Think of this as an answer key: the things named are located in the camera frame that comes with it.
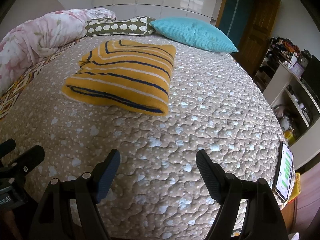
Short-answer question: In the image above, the yellow striped knit garment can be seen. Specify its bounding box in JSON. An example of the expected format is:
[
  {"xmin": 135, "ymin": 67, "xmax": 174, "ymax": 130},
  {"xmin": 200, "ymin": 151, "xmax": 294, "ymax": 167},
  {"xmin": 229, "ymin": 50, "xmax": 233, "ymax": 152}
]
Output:
[{"xmin": 61, "ymin": 40, "xmax": 176, "ymax": 116}]

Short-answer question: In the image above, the smartphone with lit screen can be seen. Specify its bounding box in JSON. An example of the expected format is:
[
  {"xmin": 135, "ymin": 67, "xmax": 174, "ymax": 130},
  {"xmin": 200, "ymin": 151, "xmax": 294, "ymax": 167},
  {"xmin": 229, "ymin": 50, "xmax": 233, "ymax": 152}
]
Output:
[{"xmin": 272, "ymin": 141, "xmax": 293, "ymax": 203}]

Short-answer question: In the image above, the yellow box under phone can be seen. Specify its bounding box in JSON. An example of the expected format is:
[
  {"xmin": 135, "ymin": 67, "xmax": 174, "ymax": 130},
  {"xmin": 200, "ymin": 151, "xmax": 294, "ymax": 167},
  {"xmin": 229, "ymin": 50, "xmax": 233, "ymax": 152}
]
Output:
[{"xmin": 288, "ymin": 172, "xmax": 301, "ymax": 203}]

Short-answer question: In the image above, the beige dotted quilted bedspread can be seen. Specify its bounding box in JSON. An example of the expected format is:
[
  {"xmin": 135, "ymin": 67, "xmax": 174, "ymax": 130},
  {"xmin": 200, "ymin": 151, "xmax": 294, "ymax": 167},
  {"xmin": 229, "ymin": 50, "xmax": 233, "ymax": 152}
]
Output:
[{"xmin": 1, "ymin": 36, "xmax": 284, "ymax": 239}]

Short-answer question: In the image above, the white cluttered shelf unit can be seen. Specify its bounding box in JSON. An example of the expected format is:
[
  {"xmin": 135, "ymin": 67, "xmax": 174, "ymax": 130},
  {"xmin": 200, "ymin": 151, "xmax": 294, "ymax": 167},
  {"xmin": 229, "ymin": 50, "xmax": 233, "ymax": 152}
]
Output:
[{"xmin": 253, "ymin": 37, "xmax": 319, "ymax": 168}]

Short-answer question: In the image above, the small desk clock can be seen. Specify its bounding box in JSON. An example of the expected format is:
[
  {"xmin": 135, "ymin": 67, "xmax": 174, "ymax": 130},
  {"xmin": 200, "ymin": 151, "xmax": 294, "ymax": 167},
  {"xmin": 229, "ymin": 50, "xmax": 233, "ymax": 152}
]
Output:
[{"xmin": 298, "ymin": 50, "xmax": 312, "ymax": 69}]

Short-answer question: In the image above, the pink floral comforter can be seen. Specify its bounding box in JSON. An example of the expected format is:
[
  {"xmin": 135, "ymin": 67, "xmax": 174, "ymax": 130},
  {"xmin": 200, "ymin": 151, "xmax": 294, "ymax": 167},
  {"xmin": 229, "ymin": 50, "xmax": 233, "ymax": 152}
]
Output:
[{"xmin": 1, "ymin": 8, "xmax": 116, "ymax": 94}]

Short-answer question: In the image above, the turquoise pillow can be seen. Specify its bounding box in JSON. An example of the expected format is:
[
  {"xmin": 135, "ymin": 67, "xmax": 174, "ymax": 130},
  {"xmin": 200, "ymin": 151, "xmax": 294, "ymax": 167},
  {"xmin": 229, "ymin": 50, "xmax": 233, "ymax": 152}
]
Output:
[{"xmin": 150, "ymin": 17, "xmax": 238, "ymax": 53}]

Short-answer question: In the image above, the olive sheep print pillow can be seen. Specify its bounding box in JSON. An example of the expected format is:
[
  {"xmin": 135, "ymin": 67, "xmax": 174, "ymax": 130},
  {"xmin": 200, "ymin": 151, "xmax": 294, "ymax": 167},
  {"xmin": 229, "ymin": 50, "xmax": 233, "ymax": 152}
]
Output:
[{"xmin": 85, "ymin": 16, "xmax": 156, "ymax": 36}]

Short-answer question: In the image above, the brown wooden door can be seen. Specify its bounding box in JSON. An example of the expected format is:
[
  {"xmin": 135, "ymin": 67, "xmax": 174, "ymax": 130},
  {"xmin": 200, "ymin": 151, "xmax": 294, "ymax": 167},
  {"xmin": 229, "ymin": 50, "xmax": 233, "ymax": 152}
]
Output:
[{"xmin": 216, "ymin": 0, "xmax": 281, "ymax": 77}]

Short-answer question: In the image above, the pink rounded headboard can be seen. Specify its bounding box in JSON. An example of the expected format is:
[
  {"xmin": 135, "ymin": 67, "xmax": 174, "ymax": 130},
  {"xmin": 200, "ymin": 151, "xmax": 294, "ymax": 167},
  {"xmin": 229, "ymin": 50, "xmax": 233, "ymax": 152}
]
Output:
[{"xmin": 1, "ymin": 0, "xmax": 64, "ymax": 39}]

